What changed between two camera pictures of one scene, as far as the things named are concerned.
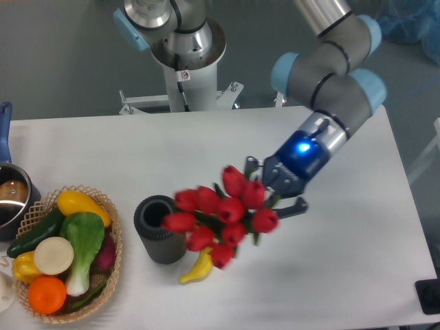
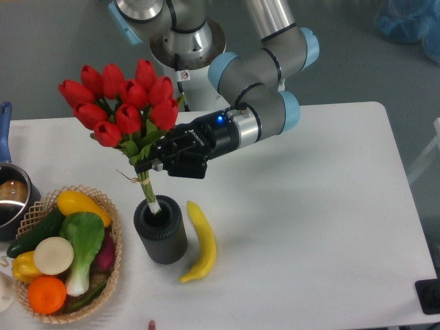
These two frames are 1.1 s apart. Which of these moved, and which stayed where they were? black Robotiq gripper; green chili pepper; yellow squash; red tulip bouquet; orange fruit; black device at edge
Moved: red tulip bouquet; black Robotiq gripper
Stayed: black device at edge; orange fruit; yellow squash; green chili pepper
